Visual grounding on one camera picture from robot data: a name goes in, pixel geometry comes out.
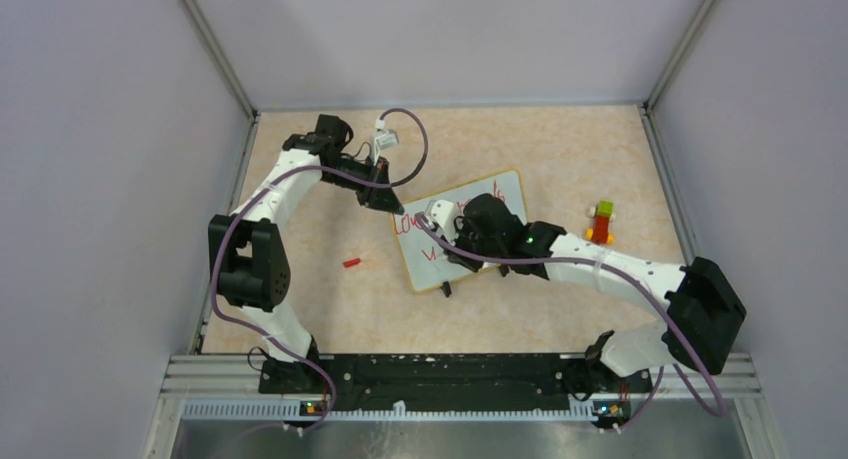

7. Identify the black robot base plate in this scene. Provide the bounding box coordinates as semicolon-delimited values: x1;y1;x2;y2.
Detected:
258;353;653;412

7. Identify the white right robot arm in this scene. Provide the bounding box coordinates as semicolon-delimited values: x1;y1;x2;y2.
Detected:
423;193;747;391

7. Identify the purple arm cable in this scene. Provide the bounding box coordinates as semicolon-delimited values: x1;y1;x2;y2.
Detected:
413;214;729;432
209;107;430;437

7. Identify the aluminium frame rail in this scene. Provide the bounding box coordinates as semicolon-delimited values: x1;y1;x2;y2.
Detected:
142;353;776;459

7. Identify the red green lego car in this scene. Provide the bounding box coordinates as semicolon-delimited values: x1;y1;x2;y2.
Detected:
584;200;616;246

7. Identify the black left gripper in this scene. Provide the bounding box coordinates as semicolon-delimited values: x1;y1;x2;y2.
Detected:
324;154;404;215

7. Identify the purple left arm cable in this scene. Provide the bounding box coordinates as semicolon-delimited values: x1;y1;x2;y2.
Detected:
209;107;430;437

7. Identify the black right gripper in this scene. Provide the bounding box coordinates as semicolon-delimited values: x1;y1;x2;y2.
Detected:
440;215;505;273

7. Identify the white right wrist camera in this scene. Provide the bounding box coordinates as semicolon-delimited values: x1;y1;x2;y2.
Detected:
414;200;461;245

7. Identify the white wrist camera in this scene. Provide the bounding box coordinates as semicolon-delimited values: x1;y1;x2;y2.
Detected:
414;200;461;245
370;118;399;163

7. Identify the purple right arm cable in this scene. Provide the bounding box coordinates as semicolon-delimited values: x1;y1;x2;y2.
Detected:
413;214;729;432

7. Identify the yellow framed whiteboard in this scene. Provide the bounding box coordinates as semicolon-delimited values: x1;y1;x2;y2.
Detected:
392;169;527;293

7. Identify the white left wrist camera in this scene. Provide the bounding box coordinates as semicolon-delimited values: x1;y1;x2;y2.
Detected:
370;118;399;163

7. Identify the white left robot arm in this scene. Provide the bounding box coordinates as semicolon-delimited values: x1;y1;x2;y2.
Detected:
208;114;404;393

